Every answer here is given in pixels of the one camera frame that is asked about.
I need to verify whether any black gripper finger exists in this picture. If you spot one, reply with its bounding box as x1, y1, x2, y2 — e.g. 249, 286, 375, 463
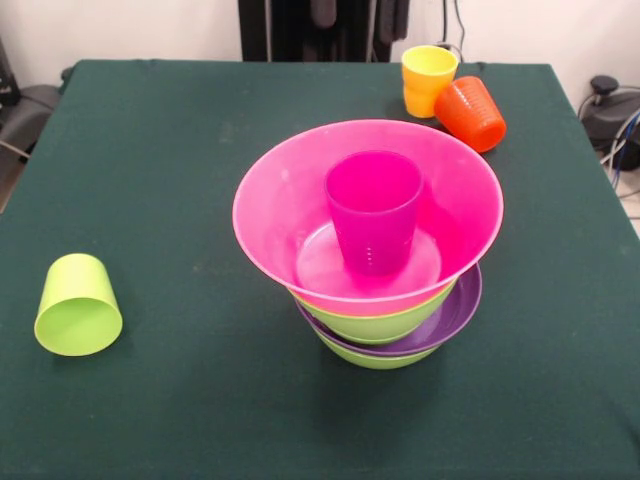
308, 0, 337, 30
375, 0, 412, 47

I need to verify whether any orange plastic cup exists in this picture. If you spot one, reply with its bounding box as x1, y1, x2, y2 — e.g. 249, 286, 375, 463
433, 75, 508, 154

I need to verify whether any large pink plastic bowl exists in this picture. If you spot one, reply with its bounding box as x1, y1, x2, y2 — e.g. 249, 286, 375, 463
232, 118, 506, 305

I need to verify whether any purple plastic cup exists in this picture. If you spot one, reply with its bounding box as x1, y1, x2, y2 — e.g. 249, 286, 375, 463
323, 149, 425, 278

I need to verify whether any purple plastic bowl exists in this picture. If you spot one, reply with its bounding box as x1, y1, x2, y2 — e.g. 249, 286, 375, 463
294, 262, 484, 357

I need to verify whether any large green plastic bowl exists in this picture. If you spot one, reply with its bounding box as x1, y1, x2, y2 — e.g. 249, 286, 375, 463
292, 279, 459, 346

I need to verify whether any small green plastic bowl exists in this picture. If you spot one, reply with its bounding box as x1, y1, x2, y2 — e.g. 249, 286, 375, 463
344, 333, 426, 348

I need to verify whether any medium green plastic bowl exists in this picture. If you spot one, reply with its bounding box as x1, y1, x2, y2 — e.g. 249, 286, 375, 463
314, 329, 442, 371

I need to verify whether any lime green plastic cup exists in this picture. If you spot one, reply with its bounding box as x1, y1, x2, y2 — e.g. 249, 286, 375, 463
33, 253, 124, 358

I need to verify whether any yellow plastic cup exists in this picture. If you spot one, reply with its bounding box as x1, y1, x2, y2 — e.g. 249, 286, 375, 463
400, 44, 460, 96
403, 85, 444, 120

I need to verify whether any dark green tablecloth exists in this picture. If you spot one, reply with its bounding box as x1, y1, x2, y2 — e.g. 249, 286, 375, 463
0, 59, 640, 480

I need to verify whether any tangle of cables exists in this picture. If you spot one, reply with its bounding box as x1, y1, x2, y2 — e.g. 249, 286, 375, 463
598, 107, 640, 201

